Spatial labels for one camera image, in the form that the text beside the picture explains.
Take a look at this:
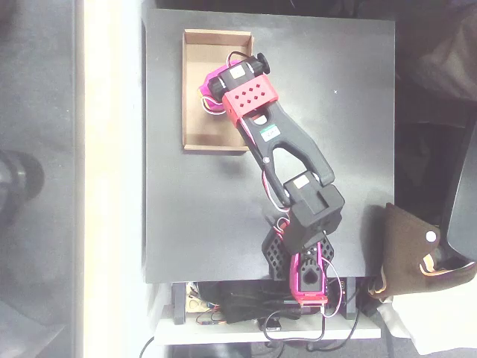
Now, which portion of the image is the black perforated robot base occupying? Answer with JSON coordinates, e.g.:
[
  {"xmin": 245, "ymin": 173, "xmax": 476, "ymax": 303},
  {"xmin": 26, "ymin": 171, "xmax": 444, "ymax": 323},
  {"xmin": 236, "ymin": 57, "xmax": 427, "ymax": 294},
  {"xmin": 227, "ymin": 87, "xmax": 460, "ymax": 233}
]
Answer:
[{"xmin": 262, "ymin": 226, "xmax": 335, "ymax": 282}]

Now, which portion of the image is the shallow cardboard box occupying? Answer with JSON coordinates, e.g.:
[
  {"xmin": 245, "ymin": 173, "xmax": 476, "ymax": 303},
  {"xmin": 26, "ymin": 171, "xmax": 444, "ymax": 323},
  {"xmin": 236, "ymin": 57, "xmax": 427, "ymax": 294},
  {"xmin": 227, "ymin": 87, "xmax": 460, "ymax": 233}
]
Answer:
[{"xmin": 181, "ymin": 28, "xmax": 255, "ymax": 152}]

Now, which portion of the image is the black round object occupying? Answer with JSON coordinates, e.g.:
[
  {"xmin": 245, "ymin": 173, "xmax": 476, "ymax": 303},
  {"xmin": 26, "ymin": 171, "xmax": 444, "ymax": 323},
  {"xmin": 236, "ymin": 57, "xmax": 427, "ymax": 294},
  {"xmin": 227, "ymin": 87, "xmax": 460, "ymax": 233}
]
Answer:
[{"xmin": 0, "ymin": 151, "xmax": 45, "ymax": 225}]

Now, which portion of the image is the small wooden piece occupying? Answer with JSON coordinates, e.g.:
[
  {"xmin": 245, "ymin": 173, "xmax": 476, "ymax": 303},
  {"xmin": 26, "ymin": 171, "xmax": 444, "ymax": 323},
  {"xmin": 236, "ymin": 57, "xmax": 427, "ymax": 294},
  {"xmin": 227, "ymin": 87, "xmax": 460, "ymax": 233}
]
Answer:
[{"xmin": 186, "ymin": 294, "xmax": 208, "ymax": 313}]

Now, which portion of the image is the black power adapter bundle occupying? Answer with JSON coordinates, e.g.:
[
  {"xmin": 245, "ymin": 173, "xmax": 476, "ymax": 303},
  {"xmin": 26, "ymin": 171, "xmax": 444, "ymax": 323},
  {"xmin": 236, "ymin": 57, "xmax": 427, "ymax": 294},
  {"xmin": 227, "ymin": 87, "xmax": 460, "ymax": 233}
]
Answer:
[{"xmin": 218, "ymin": 281, "xmax": 302, "ymax": 324}]

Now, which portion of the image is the dark brown cloth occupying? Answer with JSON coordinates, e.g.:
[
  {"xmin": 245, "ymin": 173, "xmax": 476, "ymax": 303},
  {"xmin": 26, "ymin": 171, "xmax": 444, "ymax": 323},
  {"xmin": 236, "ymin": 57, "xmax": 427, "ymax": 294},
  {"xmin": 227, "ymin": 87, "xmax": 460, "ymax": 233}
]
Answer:
[{"xmin": 394, "ymin": 0, "xmax": 477, "ymax": 104}]

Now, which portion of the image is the white shelf board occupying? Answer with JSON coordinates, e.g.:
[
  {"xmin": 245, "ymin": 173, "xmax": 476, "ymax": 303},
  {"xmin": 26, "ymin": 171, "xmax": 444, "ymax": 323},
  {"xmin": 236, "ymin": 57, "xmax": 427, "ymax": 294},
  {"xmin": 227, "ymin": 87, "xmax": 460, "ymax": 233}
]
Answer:
[{"xmin": 154, "ymin": 304, "xmax": 382, "ymax": 346}]

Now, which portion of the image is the brown felt bag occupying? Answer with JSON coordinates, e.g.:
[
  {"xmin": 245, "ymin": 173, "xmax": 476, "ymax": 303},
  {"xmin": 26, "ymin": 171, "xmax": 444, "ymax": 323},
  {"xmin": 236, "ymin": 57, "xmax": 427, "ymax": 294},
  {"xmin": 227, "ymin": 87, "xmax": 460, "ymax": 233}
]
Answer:
[{"xmin": 367, "ymin": 202, "xmax": 477, "ymax": 300}]

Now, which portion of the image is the black chair part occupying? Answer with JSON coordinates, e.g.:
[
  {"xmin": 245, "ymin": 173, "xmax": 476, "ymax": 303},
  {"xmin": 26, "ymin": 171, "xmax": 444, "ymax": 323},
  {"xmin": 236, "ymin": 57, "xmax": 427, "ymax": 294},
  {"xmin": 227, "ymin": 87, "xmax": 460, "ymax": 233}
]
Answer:
[{"xmin": 437, "ymin": 126, "xmax": 477, "ymax": 268}]

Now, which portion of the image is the white sheet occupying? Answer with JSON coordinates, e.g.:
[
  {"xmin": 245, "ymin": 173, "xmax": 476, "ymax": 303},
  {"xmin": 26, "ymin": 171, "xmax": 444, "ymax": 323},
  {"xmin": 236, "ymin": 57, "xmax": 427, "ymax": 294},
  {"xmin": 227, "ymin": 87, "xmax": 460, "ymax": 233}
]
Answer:
[{"xmin": 376, "ymin": 286, "xmax": 477, "ymax": 356}]

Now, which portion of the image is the small circuit board with wires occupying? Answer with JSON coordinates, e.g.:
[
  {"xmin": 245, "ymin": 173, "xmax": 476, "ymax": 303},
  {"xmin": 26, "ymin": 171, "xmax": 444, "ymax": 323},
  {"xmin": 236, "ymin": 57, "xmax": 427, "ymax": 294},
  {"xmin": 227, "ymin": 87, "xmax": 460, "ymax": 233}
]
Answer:
[{"xmin": 195, "ymin": 312, "xmax": 227, "ymax": 327}]

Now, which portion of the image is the black looped cable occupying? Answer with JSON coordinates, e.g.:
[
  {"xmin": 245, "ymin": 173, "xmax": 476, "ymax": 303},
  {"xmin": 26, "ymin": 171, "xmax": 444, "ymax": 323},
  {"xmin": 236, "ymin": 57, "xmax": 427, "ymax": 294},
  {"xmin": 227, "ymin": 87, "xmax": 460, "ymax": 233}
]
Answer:
[{"xmin": 260, "ymin": 286, "xmax": 368, "ymax": 352}]

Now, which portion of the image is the black hanging cable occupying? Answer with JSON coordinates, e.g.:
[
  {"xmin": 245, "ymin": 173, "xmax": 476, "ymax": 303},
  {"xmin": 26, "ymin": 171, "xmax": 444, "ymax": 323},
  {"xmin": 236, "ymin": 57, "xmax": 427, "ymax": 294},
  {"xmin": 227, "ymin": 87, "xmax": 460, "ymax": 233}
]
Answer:
[{"xmin": 139, "ymin": 335, "xmax": 156, "ymax": 358}]

